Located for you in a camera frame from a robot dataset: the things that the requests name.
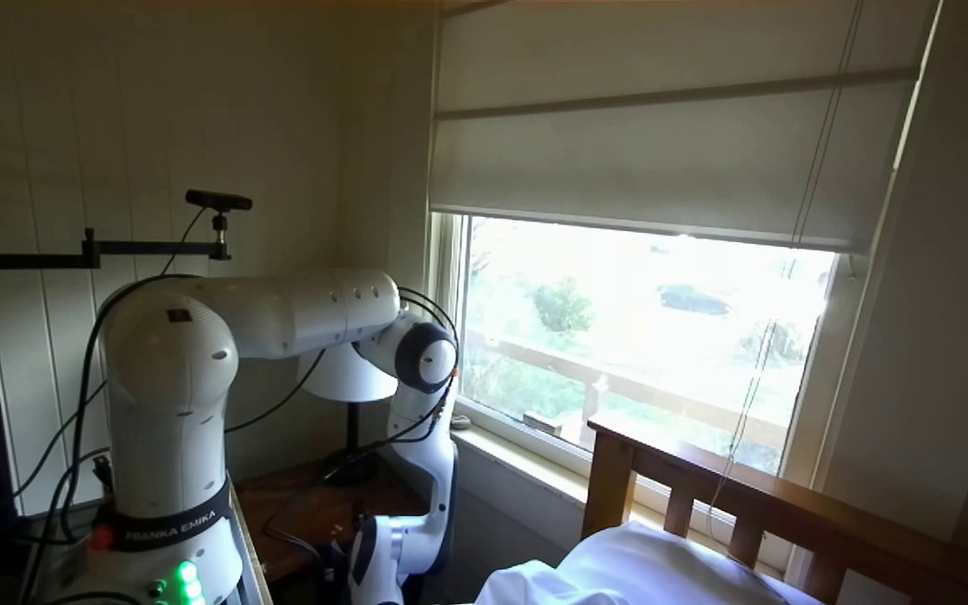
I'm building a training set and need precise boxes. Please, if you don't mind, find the blind pull cord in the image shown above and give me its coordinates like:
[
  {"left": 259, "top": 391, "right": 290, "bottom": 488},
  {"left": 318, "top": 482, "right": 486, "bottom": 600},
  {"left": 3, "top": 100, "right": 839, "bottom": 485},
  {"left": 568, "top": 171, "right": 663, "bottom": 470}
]
[{"left": 715, "top": 0, "right": 871, "bottom": 482}]

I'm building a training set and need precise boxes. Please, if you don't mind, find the wooden railing outside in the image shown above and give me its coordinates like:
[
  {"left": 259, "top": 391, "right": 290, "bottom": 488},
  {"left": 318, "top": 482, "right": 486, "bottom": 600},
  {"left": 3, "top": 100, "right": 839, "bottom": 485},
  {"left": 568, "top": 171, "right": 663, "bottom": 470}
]
[{"left": 459, "top": 328, "right": 792, "bottom": 453}]

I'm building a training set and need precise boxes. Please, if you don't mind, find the wooden bunk bed frame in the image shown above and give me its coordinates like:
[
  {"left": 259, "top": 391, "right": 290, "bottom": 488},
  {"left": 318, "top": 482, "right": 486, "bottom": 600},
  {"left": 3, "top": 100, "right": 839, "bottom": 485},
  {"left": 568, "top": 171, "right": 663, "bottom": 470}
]
[{"left": 578, "top": 418, "right": 968, "bottom": 605}]

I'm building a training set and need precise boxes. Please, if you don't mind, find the green shrub outside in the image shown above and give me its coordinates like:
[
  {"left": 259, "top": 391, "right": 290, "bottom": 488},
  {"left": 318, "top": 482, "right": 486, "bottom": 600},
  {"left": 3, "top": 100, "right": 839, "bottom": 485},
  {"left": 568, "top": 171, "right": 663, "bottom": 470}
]
[{"left": 524, "top": 277, "right": 601, "bottom": 339}]

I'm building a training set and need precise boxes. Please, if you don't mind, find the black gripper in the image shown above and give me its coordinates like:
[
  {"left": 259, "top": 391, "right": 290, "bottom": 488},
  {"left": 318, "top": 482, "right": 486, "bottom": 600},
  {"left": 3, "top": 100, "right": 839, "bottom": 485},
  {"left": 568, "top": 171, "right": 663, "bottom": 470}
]
[{"left": 318, "top": 534, "right": 358, "bottom": 605}]

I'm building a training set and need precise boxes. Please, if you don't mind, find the brown wooden table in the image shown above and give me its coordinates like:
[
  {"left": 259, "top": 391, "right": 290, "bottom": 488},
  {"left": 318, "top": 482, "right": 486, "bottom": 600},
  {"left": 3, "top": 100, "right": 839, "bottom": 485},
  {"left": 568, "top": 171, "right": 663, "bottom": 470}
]
[{"left": 227, "top": 453, "right": 434, "bottom": 589}]

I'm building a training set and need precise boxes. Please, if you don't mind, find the black lamp with white shade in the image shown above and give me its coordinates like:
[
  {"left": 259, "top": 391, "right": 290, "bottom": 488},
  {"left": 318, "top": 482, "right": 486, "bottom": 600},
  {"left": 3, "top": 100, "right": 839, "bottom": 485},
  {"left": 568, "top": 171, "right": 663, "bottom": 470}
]
[{"left": 300, "top": 339, "right": 400, "bottom": 488}]

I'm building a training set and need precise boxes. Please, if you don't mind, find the white framed window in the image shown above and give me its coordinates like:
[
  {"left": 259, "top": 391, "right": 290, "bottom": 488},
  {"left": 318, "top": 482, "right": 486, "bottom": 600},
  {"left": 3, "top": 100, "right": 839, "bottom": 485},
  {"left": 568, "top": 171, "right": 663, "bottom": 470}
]
[{"left": 423, "top": 205, "right": 847, "bottom": 488}]

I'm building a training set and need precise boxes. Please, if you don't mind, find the black camera on mount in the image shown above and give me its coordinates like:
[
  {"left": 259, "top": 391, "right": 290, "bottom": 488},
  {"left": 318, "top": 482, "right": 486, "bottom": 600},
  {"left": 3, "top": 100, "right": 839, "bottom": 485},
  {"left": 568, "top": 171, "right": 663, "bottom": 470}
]
[{"left": 180, "top": 185, "right": 256, "bottom": 264}]

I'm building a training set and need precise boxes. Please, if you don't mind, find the white bed sheet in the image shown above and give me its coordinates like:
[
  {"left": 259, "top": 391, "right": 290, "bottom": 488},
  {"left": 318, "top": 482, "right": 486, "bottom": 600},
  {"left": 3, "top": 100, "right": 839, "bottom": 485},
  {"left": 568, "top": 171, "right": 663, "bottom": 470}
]
[{"left": 469, "top": 519, "right": 825, "bottom": 605}]

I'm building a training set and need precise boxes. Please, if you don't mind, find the beige roller blind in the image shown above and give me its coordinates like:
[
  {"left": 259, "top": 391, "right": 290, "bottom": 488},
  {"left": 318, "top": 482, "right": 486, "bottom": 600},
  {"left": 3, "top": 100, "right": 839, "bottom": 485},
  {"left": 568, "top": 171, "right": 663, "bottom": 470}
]
[{"left": 425, "top": 0, "right": 944, "bottom": 256}]

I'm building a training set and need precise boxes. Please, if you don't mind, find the dark car outside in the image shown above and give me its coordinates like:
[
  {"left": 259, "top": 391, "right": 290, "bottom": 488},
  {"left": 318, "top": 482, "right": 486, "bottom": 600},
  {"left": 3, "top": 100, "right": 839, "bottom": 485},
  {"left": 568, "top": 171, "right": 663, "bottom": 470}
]
[{"left": 656, "top": 282, "right": 734, "bottom": 320}]

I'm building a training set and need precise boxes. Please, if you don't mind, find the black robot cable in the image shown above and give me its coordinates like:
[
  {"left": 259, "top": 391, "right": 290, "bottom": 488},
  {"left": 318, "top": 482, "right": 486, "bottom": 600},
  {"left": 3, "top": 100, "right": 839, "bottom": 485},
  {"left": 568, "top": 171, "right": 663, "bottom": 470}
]
[
  {"left": 222, "top": 345, "right": 332, "bottom": 436},
  {"left": 388, "top": 282, "right": 465, "bottom": 482},
  {"left": 9, "top": 271, "right": 175, "bottom": 605}
]

